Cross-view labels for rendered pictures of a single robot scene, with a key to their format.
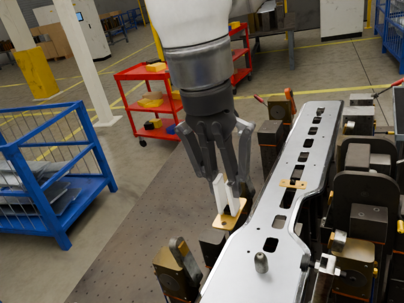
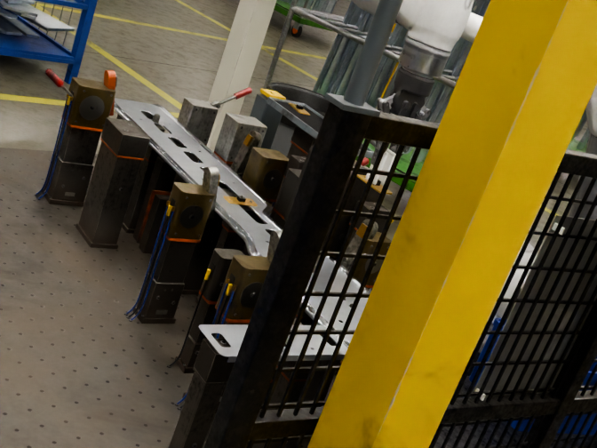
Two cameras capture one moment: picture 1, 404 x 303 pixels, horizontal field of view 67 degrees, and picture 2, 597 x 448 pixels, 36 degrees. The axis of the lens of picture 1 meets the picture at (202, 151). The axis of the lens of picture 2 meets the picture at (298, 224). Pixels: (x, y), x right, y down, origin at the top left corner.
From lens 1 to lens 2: 1.73 m
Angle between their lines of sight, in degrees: 66
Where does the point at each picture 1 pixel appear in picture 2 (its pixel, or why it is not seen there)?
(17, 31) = not seen: outside the picture
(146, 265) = (30, 360)
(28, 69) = not seen: outside the picture
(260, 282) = (324, 278)
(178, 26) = (453, 39)
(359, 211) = (369, 205)
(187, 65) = (441, 62)
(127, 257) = not seen: outside the picture
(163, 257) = (250, 263)
